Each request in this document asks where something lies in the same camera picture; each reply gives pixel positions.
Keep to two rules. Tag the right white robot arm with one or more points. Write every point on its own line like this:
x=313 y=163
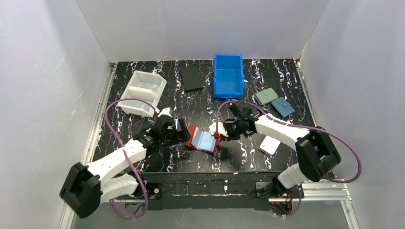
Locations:
x=316 y=153

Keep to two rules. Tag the blue card holder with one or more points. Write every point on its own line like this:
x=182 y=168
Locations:
x=283 y=107

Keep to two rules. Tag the black foam pad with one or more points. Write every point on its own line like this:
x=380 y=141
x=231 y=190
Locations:
x=191 y=79

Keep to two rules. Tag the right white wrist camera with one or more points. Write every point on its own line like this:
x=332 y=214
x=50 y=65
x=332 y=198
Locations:
x=218 y=128

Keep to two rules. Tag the white divided tray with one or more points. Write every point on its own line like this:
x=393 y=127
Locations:
x=142 y=94

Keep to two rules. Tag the green card holder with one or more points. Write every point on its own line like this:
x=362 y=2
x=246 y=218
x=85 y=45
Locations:
x=265 y=96

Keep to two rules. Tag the aluminium frame rail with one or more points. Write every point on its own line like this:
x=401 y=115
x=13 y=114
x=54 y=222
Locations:
x=233 y=194

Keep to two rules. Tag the red card holder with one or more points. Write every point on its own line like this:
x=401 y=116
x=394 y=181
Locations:
x=202 y=140

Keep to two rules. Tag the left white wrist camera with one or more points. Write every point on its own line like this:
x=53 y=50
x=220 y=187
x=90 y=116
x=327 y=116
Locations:
x=167 y=112

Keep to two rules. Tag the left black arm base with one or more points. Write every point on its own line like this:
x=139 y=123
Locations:
x=148 y=191

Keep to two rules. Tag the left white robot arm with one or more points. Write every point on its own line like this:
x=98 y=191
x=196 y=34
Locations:
x=87 y=186

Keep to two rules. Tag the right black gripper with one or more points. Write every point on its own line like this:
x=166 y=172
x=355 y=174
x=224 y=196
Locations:
x=228 y=128

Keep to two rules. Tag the blue plastic bin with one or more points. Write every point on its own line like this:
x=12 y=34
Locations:
x=229 y=80

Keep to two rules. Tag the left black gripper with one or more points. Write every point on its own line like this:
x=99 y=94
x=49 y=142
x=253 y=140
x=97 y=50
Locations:
x=184 y=130

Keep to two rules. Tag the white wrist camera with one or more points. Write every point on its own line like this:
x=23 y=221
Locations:
x=218 y=128
x=167 y=112

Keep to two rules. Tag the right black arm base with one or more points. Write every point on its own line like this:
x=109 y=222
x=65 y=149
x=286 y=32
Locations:
x=272 y=192

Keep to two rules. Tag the white card holder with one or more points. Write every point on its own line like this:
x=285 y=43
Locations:
x=269 y=145

